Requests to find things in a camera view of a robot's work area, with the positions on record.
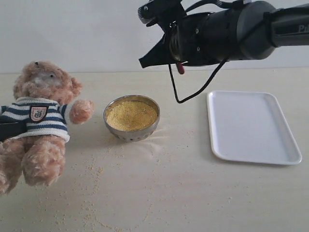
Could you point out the steel bowl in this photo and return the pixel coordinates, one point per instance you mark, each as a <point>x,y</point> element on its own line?
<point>132,136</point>

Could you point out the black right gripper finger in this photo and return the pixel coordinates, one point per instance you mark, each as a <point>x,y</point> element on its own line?
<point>161,11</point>

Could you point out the yellow millet grains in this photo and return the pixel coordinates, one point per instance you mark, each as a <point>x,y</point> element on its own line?
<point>132,116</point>

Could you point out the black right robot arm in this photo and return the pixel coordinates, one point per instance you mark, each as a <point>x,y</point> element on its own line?
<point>241,30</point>

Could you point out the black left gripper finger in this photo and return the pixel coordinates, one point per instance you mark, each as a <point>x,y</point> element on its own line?
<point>12,128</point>

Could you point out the white plastic tray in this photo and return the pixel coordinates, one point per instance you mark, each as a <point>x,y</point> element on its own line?
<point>250,127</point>

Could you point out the brown teddy bear striped sweater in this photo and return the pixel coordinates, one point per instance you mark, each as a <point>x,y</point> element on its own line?
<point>46,102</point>

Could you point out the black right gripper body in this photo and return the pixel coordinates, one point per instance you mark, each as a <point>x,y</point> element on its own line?
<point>197,40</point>

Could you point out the dark red wooden spoon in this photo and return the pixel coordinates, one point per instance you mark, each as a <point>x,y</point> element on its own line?
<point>180,68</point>

